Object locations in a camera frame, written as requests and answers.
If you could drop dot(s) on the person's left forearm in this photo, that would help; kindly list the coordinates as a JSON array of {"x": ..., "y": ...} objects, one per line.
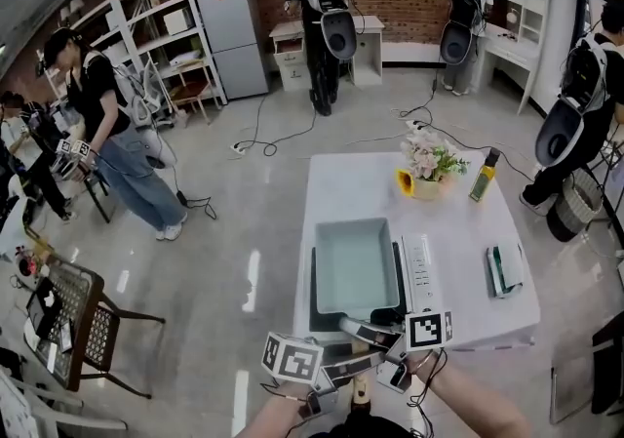
[{"x": 273, "y": 416}]

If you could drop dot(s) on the black folding chair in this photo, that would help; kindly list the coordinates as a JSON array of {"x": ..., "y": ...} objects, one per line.
[{"x": 607, "y": 368}]

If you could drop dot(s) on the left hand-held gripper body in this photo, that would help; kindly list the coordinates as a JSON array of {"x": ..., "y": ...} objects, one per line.
[{"x": 292, "y": 360}]

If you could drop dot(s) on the white patterned board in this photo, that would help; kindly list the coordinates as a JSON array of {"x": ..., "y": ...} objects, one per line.
[{"x": 12, "y": 411}]

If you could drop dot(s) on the striped woven basket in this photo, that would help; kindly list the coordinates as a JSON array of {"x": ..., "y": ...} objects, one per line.
[{"x": 573, "y": 214}]

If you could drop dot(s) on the white desk with drawers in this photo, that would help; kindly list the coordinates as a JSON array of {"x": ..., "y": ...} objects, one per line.
[{"x": 292, "y": 70}]

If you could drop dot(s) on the white office chair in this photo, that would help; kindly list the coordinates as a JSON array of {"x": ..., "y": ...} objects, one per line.
[{"x": 151, "y": 94}]

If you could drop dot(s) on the light blue square frying pan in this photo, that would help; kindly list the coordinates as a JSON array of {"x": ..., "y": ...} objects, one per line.
[{"x": 356, "y": 265}]

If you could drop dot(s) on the yellow sunflower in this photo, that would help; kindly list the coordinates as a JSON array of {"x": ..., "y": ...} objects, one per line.
[{"x": 404, "y": 182}]

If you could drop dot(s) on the person's black trousers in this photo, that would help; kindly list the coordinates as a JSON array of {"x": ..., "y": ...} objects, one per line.
[{"x": 361, "y": 428}]

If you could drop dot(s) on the black power adapter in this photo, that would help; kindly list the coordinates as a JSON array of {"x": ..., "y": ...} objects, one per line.
[{"x": 181, "y": 198}]

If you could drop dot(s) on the white box appliance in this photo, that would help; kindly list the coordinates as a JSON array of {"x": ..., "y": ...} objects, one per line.
[{"x": 178, "y": 21}]

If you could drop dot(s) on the large white shelf rack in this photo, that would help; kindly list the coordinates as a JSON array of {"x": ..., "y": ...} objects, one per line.
[{"x": 195, "y": 2}]

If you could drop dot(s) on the white round appliance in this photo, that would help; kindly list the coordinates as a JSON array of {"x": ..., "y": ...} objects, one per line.
[{"x": 29, "y": 267}]

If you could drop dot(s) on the black phone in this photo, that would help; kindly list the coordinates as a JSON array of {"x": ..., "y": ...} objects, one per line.
[{"x": 66, "y": 336}]

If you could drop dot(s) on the white power strip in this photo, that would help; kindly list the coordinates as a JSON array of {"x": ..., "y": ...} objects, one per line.
[
  {"x": 240, "y": 147},
  {"x": 417, "y": 124}
]

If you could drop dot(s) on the dark mesh table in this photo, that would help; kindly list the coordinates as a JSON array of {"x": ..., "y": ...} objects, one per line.
[{"x": 88, "y": 309}]

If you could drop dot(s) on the white round lamp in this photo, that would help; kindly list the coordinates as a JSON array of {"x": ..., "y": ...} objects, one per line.
[{"x": 512, "y": 17}]

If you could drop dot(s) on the white induction cooktop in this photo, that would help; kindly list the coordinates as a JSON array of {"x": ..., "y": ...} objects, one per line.
[{"x": 421, "y": 270}]

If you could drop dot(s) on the wooden stool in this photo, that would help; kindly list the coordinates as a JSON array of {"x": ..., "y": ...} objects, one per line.
[{"x": 192, "y": 90}]

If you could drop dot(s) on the black tablet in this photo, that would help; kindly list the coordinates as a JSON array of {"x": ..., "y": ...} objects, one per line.
[{"x": 41, "y": 311}]

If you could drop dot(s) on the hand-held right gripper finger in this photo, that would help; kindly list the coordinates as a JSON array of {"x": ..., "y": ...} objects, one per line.
[{"x": 370, "y": 331}]

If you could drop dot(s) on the white green packet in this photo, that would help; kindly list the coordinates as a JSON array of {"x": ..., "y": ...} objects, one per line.
[{"x": 508, "y": 270}]

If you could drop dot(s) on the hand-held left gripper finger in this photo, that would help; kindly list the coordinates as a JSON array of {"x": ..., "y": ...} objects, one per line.
[{"x": 353, "y": 367}]

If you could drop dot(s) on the pink flower basket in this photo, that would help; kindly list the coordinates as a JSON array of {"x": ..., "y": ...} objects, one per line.
[{"x": 429, "y": 158}]

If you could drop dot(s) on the white hutch desk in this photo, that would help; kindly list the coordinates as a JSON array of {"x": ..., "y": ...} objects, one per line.
[{"x": 507, "y": 55}]

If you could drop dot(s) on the yellow oil bottle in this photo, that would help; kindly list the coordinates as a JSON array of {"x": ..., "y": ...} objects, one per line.
[{"x": 482, "y": 180}]

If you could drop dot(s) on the person's right forearm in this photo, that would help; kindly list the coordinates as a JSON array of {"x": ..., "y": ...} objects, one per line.
[{"x": 478, "y": 402}]

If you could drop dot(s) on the white table with tablecloth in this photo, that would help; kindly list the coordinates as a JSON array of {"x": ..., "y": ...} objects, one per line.
[{"x": 361, "y": 182}]

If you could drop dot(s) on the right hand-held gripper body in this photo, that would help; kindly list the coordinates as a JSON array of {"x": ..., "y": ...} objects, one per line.
[{"x": 429, "y": 331}]

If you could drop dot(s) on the grey two-door fridge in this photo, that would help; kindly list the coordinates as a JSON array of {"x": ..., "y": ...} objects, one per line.
[{"x": 234, "y": 36}]

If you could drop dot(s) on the white plastic chair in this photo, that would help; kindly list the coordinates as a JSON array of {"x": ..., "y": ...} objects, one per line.
[{"x": 44, "y": 416}]

